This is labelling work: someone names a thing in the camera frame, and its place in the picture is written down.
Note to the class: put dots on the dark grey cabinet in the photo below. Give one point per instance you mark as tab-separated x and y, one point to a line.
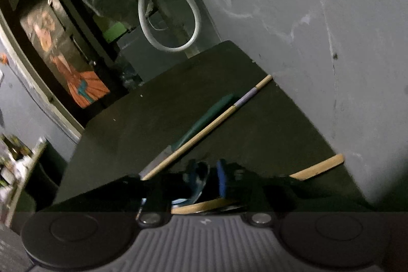
143	58

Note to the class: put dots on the plain wooden chopstick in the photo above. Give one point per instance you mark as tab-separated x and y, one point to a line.
318	167

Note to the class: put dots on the pile of dark plastic bags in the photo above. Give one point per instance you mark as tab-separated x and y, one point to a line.
130	74

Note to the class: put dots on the dark door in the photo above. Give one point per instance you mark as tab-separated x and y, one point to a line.
98	109

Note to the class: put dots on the pale door frame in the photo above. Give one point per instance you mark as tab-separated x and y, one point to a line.
71	130

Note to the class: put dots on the orange wall hook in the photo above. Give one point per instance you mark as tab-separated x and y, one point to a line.
3	59

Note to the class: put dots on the purple-banded wooden chopstick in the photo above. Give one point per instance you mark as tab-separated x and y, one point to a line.
220	118

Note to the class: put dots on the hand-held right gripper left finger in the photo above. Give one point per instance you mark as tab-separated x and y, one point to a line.
173	187

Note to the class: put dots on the metal spoon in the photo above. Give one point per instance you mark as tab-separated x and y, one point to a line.
200	179

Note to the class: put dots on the painted figure poster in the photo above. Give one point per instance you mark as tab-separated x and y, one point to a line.
79	84

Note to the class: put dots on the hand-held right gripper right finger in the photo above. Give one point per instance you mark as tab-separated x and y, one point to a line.
223	178

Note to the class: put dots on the green box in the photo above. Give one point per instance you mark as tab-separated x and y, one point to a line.
114	32

